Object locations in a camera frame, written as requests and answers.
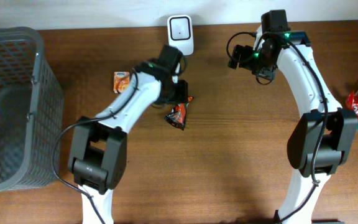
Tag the small orange box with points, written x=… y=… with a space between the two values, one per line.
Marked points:
x=121 y=80

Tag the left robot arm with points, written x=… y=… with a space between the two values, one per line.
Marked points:
x=98 y=154

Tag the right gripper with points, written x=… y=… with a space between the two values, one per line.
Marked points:
x=247 y=51

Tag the grey plastic mesh basket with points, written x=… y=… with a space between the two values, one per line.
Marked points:
x=31 y=112

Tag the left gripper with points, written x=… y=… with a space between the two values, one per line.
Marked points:
x=183 y=94

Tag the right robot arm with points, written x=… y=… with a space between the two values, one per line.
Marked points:
x=322 y=139

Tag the black red snack packet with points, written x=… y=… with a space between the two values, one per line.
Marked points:
x=177 y=116

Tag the white barcode scanner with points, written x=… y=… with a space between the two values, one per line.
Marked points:
x=180 y=33

